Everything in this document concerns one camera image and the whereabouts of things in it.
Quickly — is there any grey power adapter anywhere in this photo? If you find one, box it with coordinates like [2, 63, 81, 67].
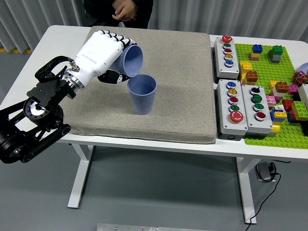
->
[255, 161, 277, 182]

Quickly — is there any blue yellow pink brick stack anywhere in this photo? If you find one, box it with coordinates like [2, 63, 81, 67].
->
[248, 44, 264, 61]

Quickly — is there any orange toy brick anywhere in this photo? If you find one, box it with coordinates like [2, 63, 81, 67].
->
[275, 81, 289, 94]
[245, 70, 259, 85]

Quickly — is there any lavender plate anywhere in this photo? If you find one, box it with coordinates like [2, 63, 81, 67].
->
[297, 62, 308, 76]

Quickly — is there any person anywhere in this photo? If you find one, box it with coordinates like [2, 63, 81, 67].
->
[82, 0, 154, 29]

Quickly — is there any grey-brown fabric mat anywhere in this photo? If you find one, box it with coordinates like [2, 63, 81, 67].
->
[61, 26, 218, 145]

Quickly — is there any grey four-control switch box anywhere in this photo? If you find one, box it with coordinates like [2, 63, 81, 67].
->
[241, 84, 274, 140]

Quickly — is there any red toy brick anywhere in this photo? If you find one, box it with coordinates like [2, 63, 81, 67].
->
[282, 99, 295, 113]

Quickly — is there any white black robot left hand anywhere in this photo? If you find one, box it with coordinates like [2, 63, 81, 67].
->
[71, 29, 140, 85]

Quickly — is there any green grey brick stack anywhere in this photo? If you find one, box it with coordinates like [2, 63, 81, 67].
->
[268, 45, 284, 64]

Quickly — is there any red valve handwheel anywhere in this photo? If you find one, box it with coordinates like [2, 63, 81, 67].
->
[293, 71, 307, 86]

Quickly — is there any grey box with large red button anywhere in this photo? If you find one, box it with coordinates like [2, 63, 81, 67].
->
[216, 78, 249, 141]

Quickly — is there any green studded baseplate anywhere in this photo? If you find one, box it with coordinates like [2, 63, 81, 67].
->
[234, 42, 308, 148]

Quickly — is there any black power cable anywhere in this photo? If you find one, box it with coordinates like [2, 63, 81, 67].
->
[246, 162, 282, 226]

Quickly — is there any blue yellow toy brick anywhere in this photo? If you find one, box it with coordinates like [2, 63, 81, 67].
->
[269, 108, 288, 123]

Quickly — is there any white table leg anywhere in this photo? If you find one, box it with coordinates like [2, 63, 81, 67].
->
[235, 156, 259, 224]
[67, 144, 94, 209]

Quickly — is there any white toy brick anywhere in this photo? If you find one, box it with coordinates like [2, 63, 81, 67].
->
[271, 88, 287, 99]

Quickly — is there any yellow black floor tape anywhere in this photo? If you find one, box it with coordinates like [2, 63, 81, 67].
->
[0, 47, 33, 55]

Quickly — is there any blue ribbed plastic cup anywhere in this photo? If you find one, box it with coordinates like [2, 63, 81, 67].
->
[127, 74, 158, 116]
[111, 44, 144, 78]

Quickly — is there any white block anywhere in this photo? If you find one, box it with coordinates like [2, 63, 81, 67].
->
[297, 83, 308, 109]

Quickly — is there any person's hand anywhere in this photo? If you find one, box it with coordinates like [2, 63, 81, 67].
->
[112, 0, 138, 22]

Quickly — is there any grey-white curtain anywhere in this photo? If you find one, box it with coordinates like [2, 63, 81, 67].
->
[0, 0, 308, 55]

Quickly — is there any yellow round toy brick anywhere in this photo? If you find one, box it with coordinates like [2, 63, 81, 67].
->
[266, 123, 281, 138]

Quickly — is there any large green toy brick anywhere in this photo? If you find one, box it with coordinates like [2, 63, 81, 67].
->
[291, 101, 308, 121]

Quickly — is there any grey five-button control box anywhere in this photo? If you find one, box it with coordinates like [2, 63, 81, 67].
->
[213, 35, 241, 79]

